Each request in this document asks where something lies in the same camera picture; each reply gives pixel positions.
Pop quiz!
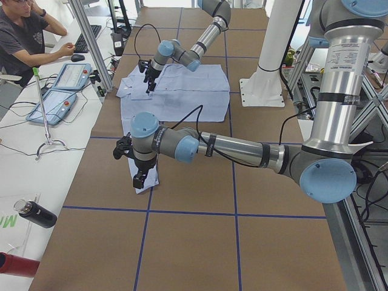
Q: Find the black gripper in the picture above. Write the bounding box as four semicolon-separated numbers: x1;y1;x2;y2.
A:
113;136;156;189
138;59;160;94

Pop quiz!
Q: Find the blue striped button shirt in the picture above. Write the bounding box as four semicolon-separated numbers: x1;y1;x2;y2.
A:
116;63;230;195

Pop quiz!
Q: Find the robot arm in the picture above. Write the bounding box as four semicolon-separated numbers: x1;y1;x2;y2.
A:
113;1;387;204
138;1;231;93

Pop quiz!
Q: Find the upper teach pendant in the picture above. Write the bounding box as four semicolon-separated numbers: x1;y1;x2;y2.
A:
52;62;92;91

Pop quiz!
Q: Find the teach pendant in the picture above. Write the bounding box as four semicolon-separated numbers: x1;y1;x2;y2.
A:
52;62;92;91
25;89;77;125

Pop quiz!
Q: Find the black keyboard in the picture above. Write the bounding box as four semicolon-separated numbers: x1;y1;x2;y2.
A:
73;24;102;54

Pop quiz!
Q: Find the black computer mouse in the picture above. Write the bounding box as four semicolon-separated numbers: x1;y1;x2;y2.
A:
70;54;85;62

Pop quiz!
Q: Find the lower teach pendant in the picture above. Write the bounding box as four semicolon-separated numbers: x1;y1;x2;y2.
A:
25;89;77;125

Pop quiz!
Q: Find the black water bottle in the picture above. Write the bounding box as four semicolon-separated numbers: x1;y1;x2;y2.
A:
13;199;57;229

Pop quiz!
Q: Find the metal stand with green tip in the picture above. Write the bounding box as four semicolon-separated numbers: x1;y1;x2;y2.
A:
32;67;69;161

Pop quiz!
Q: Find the seated person in grey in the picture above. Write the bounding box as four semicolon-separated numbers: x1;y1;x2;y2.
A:
1;1;75;87

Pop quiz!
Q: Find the red bottle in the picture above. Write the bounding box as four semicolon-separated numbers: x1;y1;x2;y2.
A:
1;252;40;278

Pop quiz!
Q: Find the aluminium frame post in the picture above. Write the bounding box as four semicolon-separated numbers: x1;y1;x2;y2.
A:
69;0;113;93

